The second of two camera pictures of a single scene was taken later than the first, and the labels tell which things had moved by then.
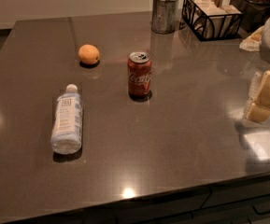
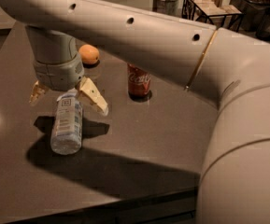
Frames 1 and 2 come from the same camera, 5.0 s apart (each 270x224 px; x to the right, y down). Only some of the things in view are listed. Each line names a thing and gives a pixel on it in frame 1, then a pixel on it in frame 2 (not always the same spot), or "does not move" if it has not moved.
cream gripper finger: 266,94 to 66,76
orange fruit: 89,54 does not move
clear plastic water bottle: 66,129 does not move
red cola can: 139,71 does not move
